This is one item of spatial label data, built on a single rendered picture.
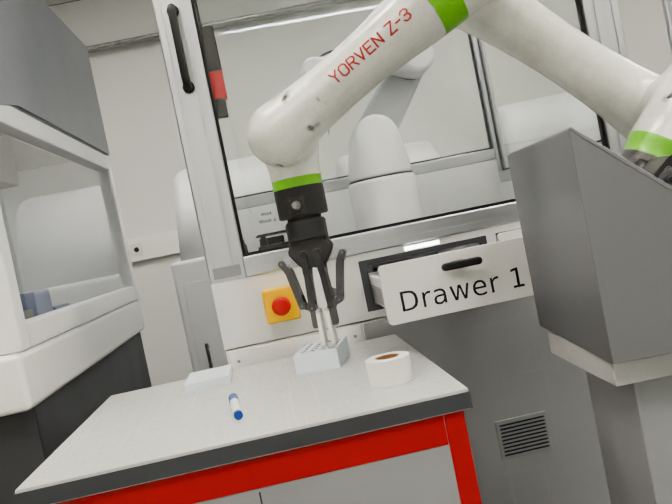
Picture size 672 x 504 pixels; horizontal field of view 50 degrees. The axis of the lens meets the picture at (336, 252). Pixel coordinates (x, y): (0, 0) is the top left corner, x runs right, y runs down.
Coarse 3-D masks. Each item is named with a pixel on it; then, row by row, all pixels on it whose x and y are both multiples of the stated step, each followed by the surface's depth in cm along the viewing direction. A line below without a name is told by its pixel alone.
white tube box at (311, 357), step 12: (300, 348) 139; (312, 348) 138; (324, 348) 136; (336, 348) 132; (348, 348) 143; (300, 360) 133; (312, 360) 133; (324, 360) 132; (336, 360) 132; (300, 372) 133; (312, 372) 133
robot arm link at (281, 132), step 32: (384, 0) 115; (416, 0) 112; (384, 32) 113; (416, 32) 113; (320, 64) 116; (352, 64) 114; (384, 64) 115; (288, 96) 115; (320, 96) 114; (352, 96) 116; (256, 128) 115; (288, 128) 114; (320, 128) 116; (288, 160) 117
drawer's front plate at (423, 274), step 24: (504, 240) 134; (408, 264) 131; (432, 264) 132; (480, 264) 133; (504, 264) 133; (384, 288) 131; (408, 288) 131; (432, 288) 132; (456, 288) 132; (480, 288) 133; (504, 288) 133; (528, 288) 134; (408, 312) 132; (432, 312) 132
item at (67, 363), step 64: (0, 0) 158; (0, 64) 149; (64, 64) 206; (64, 128) 191; (0, 256) 130; (128, 256) 244; (0, 320) 130; (64, 320) 158; (128, 320) 223; (0, 384) 128; (64, 384) 150; (128, 384) 215; (0, 448) 135
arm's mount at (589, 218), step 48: (576, 144) 96; (528, 192) 123; (576, 192) 98; (624, 192) 96; (528, 240) 129; (576, 240) 102; (624, 240) 96; (576, 288) 106; (624, 288) 96; (576, 336) 111; (624, 336) 97
